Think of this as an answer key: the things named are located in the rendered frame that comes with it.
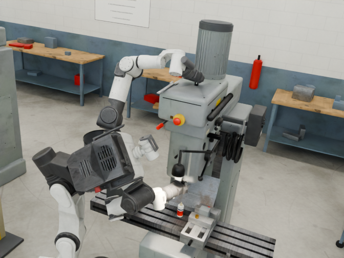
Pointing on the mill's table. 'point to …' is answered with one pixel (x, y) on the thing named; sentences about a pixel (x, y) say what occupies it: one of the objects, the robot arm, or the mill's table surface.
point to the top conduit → (219, 107)
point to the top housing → (192, 100)
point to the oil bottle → (180, 210)
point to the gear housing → (201, 133)
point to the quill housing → (193, 144)
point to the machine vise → (185, 235)
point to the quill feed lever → (205, 165)
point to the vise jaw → (204, 221)
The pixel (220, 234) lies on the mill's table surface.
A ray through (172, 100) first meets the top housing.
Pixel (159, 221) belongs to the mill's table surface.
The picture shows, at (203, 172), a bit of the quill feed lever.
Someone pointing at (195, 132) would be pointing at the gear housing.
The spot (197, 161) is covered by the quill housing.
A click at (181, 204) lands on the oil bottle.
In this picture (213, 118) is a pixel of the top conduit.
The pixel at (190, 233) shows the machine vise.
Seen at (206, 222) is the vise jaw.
